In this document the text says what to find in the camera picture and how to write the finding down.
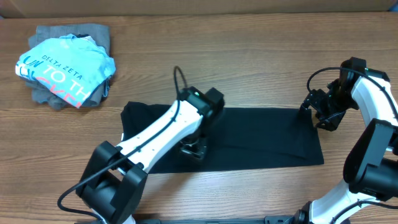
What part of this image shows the dark teal t-shirt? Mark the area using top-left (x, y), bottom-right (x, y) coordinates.
top-left (120, 101), bottom-right (325, 174)

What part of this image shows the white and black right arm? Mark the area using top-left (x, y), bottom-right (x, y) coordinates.
top-left (288, 57), bottom-right (397, 224)

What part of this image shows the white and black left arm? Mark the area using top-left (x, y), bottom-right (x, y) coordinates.
top-left (76, 86), bottom-right (224, 223)

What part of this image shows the light blue printed t-shirt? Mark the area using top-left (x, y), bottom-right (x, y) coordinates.
top-left (15, 34), bottom-right (116, 108)

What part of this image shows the grey folded garment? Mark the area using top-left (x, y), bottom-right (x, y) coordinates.
top-left (25, 24), bottom-right (111, 110)

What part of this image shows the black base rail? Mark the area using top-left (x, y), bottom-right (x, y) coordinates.
top-left (136, 215), bottom-right (294, 224)

